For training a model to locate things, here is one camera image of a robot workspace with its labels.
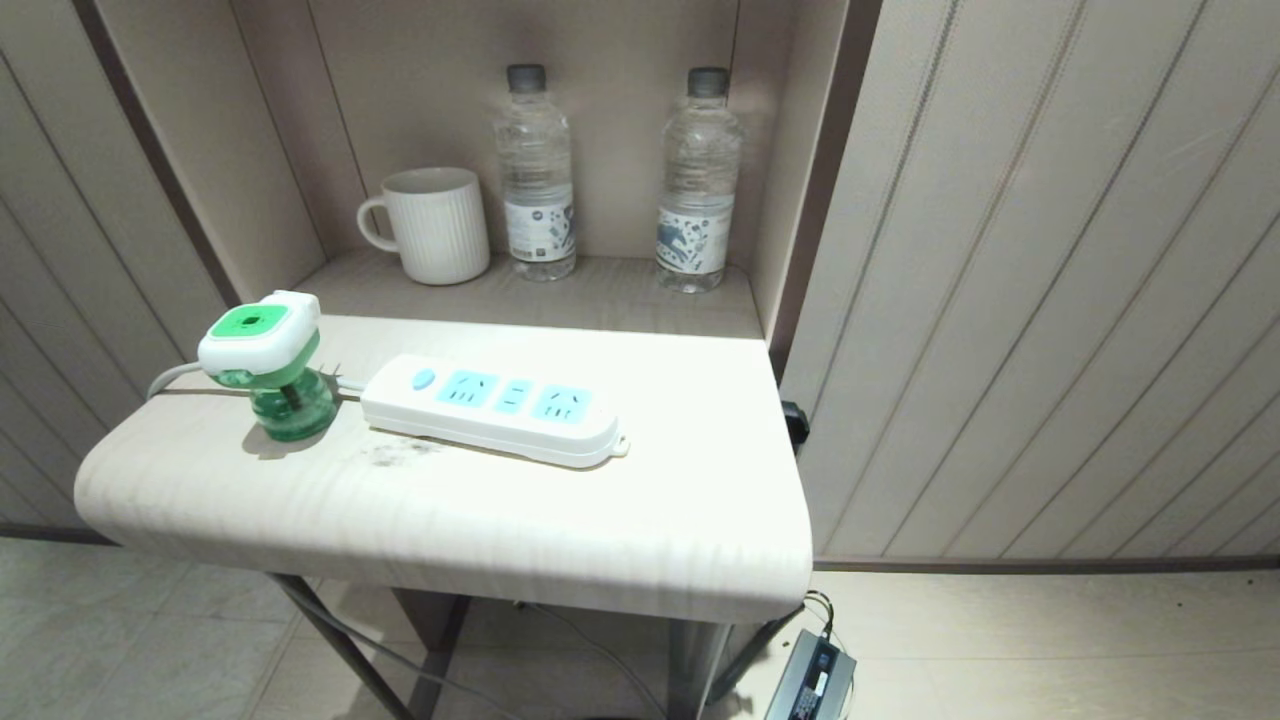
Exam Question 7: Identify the white power strip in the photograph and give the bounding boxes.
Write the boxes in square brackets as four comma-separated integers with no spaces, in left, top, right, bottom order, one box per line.
[360,353,631,470]

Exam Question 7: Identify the black power adapter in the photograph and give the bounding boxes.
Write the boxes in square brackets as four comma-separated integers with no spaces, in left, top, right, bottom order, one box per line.
[765,629,858,720]

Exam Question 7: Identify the green white mosquito repellent device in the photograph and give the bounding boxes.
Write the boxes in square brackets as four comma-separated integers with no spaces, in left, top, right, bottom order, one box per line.
[197,290,338,443]

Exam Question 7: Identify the clear water bottle grey cap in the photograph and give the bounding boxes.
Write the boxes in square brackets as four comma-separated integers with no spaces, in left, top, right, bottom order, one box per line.
[655,67,743,294]
[493,64,578,282]

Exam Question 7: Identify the small wooden table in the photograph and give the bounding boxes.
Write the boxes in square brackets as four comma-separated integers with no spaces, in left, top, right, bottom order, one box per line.
[74,315,815,720]

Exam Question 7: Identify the white ribbed mug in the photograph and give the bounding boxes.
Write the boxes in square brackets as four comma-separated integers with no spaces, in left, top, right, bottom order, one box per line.
[357,167,492,287]

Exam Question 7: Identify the white power strip cable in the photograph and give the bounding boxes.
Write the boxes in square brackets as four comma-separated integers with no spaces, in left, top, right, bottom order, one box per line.
[147,362,367,401]

